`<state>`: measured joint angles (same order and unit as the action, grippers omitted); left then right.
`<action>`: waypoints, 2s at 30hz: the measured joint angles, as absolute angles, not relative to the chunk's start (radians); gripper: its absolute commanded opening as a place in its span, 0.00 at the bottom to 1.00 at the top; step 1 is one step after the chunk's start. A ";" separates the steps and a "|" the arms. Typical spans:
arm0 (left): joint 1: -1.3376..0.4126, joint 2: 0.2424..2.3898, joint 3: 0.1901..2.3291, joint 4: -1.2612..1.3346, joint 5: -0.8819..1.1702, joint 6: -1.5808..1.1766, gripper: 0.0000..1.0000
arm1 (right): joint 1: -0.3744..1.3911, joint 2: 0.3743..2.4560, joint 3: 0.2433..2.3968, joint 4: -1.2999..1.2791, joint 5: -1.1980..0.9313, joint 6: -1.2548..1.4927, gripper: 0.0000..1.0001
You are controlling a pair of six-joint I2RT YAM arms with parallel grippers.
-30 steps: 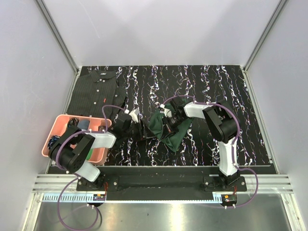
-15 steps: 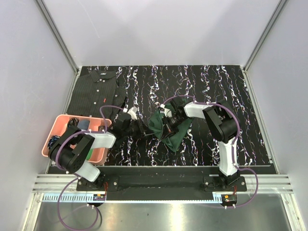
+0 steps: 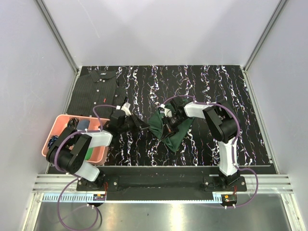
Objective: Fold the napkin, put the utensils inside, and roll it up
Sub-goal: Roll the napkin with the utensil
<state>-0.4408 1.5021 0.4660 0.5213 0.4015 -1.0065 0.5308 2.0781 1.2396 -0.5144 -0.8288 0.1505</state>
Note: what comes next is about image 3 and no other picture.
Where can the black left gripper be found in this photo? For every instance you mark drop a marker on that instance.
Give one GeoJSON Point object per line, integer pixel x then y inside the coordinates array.
{"type": "Point", "coordinates": [138, 123]}

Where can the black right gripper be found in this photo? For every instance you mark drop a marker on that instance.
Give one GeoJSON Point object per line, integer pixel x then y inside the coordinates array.
{"type": "Point", "coordinates": [168, 129]}

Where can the green cloth napkin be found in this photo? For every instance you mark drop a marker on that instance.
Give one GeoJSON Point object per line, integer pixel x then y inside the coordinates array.
{"type": "Point", "coordinates": [173, 142]}

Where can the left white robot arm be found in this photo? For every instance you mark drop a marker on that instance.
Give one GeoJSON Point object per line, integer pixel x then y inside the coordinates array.
{"type": "Point", "coordinates": [78, 144]}

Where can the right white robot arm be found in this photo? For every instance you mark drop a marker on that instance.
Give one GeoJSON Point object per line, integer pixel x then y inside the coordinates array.
{"type": "Point", "coordinates": [223, 125]}

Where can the dark pinstriped shirt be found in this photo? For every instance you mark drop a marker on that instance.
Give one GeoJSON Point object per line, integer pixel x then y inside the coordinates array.
{"type": "Point", "coordinates": [96, 88]}

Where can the navy folded cloth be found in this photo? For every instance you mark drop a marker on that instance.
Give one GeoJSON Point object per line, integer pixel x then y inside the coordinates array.
{"type": "Point", "coordinates": [83, 124]}

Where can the green rolled cloth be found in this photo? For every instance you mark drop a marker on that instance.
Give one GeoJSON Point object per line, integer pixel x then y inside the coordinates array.
{"type": "Point", "coordinates": [89, 154]}

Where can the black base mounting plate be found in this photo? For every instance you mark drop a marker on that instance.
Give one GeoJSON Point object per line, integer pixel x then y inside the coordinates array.
{"type": "Point", "coordinates": [161, 195]}

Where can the green patterned rolled tie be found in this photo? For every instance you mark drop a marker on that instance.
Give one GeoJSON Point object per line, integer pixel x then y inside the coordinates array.
{"type": "Point", "coordinates": [73, 122]}

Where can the blue patterned rolled tie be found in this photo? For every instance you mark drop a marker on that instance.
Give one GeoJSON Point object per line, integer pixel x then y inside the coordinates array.
{"type": "Point", "coordinates": [52, 140]}

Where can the aluminium frame rail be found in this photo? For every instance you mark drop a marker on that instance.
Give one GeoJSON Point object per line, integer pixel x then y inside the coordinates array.
{"type": "Point", "coordinates": [209, 183]}

